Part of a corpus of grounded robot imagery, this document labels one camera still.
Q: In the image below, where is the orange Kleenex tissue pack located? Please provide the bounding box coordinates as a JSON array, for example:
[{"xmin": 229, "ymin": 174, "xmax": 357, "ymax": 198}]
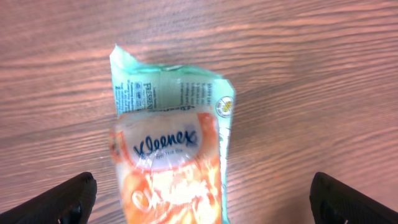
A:
[{"xmin": 109, "ymin": 47, "xmax": 235, "ymax": 223}]

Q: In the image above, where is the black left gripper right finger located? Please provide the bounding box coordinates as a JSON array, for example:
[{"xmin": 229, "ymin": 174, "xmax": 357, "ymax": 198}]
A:
[{"xmin": 309, "ymin": 172, "xmax": 397, "ymax": 224}]

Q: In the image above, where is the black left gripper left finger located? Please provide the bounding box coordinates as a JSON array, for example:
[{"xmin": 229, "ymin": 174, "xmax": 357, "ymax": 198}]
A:
[{"xmin": 1, "ymin": 172, "xmax": 97, "ymax": 224}]

